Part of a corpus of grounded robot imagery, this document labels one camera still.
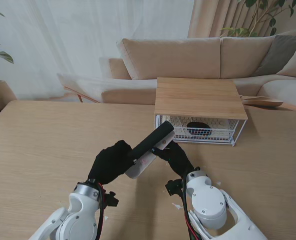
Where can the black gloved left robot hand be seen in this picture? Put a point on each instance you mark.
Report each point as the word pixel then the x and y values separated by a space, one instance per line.
pixel 107 165

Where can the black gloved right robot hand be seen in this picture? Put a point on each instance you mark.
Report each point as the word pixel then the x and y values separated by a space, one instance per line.
pixel 177 160

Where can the printed white mouse pad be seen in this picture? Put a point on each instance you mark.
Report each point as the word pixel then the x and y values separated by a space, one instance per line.
pixel 150 140

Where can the black computer mouse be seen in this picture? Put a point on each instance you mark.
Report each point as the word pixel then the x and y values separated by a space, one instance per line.
pixel 197 125

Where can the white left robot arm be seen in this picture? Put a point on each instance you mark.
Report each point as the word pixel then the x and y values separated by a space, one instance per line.
pixel 72 217

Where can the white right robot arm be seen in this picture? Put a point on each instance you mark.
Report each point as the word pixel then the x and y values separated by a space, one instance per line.
pixel 208 205

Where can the white round-key keyboard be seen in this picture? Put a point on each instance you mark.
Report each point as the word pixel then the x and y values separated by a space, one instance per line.
pixel 213 122

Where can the large white paper scrap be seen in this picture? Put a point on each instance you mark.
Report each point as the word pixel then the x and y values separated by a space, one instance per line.
pixel 176 206

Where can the beige fabric sofa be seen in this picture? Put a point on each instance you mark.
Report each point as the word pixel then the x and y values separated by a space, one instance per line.
pixel 172 57

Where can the tan woven planter basket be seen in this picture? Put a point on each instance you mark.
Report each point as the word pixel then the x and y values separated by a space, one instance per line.
pixel 0 92

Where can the sheer white curtain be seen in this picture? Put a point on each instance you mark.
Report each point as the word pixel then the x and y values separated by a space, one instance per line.
pixel 62 37

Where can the tall green leafy plant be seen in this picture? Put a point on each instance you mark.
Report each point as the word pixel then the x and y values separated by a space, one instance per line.
pixel 238 32

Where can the beige drape curtain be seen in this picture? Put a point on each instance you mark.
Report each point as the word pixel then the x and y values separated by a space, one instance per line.
pixel 208 17

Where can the grey sofa cushion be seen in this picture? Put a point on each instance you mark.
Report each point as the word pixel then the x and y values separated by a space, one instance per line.
pixel 280 52

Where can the broad-leaf green plant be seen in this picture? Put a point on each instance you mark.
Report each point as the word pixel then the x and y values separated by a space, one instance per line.
pixel 2 55

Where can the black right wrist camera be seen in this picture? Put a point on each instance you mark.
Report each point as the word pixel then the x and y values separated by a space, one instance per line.
pixel 174 188

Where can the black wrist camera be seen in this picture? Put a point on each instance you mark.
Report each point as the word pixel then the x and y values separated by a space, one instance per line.
pixel 111 199
pixel 174 188

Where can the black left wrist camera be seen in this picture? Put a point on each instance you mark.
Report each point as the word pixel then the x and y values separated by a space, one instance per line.
pixel 111 199

